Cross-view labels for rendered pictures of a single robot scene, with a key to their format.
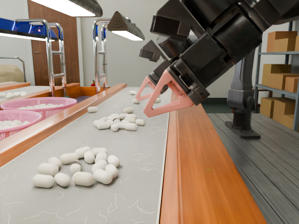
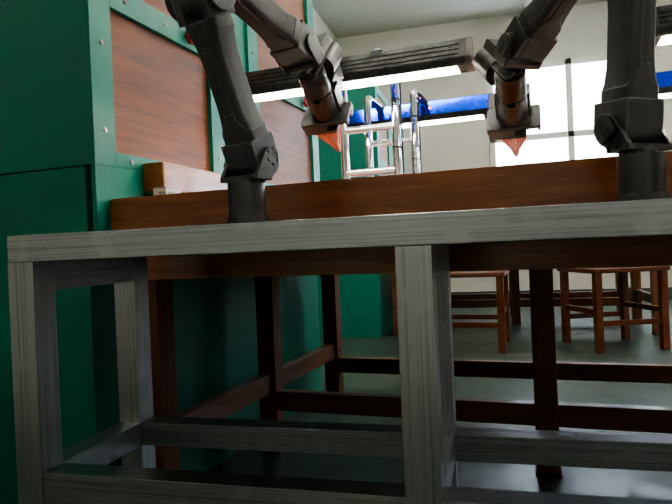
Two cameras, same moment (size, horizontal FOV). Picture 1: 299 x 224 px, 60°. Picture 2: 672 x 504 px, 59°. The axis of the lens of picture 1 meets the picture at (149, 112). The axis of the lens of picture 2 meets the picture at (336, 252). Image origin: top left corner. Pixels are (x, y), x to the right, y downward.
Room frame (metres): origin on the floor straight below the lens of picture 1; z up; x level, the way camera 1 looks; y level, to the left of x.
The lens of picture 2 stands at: (0.72, -1.26, 0.63)
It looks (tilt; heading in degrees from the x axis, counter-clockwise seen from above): 0 degrees down; 105
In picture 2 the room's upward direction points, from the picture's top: 2 degrees counter-clockwise
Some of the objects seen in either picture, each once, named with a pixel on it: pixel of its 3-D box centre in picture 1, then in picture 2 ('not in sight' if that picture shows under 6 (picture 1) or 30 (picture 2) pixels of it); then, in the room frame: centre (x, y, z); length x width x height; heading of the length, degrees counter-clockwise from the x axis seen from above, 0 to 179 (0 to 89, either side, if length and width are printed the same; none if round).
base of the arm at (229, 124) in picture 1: (241, 120); (641, 179); (0.94, -0.34, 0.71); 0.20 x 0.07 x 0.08; 0
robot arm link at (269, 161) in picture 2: not in sight; (247, 167); (0.34, -0.33, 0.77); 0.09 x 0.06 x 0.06; 162
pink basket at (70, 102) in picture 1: (41, 114); not in sight; (0.97, 0.41, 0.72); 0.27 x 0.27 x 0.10
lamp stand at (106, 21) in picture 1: (115, 64); not in sight; (1.38, 0.18, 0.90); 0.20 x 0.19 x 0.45; 175
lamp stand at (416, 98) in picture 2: not in sight; (398, 164); (0.45, 0.67, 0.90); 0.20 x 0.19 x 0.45; 175
